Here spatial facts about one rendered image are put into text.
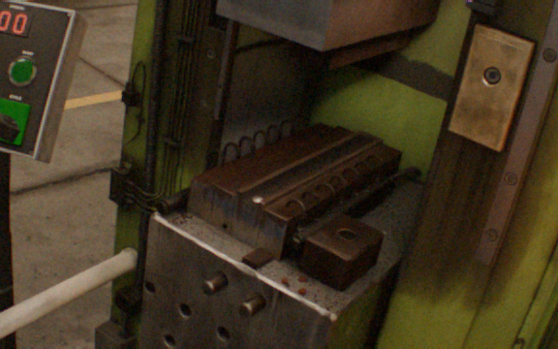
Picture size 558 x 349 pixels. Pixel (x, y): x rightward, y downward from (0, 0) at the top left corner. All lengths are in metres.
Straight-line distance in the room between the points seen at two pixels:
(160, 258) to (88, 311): 1.23
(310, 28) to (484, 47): 0.25
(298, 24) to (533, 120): 0.37
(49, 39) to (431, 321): 0.84
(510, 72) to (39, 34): 0.82
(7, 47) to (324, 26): 0.62
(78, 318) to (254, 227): 1.35
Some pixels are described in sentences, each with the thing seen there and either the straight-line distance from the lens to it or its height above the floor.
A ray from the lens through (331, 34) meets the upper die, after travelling 1.06.
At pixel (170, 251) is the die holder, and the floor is 0.87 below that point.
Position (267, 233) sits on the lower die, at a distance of 1.19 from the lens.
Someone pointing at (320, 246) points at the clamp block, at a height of 0.98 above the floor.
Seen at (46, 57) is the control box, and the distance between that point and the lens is 1.35.
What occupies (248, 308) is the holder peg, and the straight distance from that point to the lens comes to 1.14.
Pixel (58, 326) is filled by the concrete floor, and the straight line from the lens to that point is 2.44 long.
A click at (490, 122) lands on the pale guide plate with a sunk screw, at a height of 1.22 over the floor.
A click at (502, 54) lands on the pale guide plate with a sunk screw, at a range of 1.07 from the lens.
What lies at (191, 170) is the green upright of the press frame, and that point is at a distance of 1.46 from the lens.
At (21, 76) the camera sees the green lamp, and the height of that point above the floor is 1.08.
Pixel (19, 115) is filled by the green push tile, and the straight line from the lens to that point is 1.34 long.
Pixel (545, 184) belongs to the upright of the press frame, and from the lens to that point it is 1.12.
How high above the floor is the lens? 1.57
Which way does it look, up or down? 26 degrees down
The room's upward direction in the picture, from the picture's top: 11 degrees clockwise
